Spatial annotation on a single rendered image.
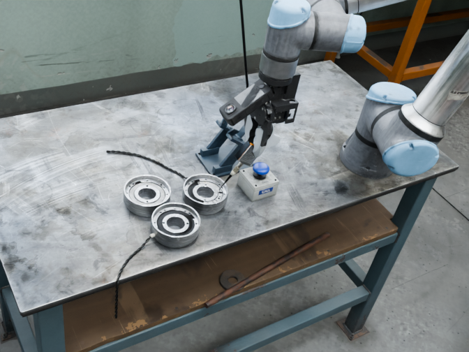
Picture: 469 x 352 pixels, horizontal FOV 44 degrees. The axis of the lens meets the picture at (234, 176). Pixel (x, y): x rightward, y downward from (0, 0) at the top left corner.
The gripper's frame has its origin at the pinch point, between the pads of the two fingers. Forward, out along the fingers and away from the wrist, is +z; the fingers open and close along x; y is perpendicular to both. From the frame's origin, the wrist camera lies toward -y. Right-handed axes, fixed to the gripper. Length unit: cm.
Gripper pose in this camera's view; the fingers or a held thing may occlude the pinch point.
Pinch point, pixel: (251, 149)
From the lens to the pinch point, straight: 131.8
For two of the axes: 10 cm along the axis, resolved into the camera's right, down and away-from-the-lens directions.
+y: 8.7, -2.1, 4.4
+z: -1.5, 7.5, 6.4
